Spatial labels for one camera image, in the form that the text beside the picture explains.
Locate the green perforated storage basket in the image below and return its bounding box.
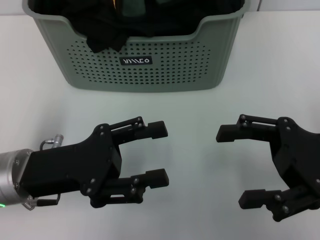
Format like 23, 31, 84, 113
21, 0, 245, 93

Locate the green yellow towel black trim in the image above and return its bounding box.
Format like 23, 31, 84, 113
111, 0, 151, 20

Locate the left arm black plug cable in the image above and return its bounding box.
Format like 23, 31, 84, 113
22, 193, 62, 211

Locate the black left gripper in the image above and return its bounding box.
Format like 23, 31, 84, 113
19, 123, 123, 199

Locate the black cloth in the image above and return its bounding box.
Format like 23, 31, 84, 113
32, 0, 241, 54

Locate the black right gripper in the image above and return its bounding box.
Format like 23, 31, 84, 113
216, 114, 320, 223

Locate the left arm silver plug cable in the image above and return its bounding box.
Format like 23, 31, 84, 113
39, 134, 65, 151

